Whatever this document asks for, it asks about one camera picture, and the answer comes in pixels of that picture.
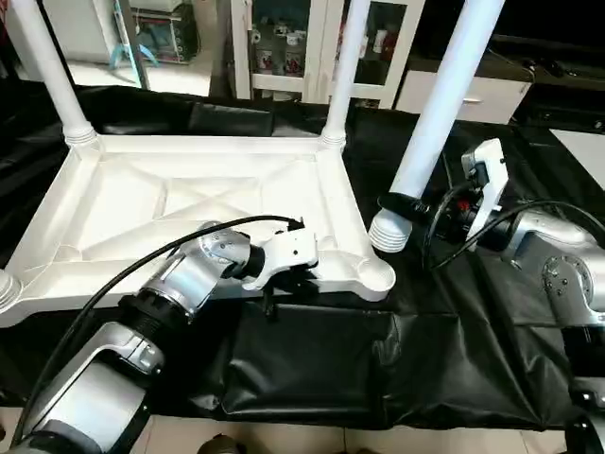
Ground black work mat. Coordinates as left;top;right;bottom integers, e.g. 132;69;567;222
0;80;605;432

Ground white drawer unit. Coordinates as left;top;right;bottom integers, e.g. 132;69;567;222
395;68;532;125

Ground white plastic table top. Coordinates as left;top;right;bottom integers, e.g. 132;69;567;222
0;132;397;328

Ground white glass-door cabinet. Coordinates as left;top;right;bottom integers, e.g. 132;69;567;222
230;0;426;111

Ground teal storage box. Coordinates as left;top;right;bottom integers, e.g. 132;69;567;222
109;0;201;69

